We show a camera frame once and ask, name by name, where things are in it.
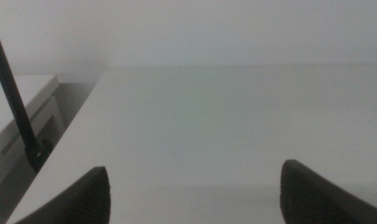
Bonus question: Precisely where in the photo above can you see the black pole with clamp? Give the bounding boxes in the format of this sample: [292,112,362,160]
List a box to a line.
[0,11,54,174]

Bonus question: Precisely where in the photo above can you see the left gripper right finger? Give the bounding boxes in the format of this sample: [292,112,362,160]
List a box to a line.
[279,159,377,224]

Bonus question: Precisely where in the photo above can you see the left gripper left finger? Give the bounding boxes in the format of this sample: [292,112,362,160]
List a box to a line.
[14,166,111,224]

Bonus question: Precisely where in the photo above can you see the white side cabinet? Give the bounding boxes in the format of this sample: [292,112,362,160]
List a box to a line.
[0,73,67,200]

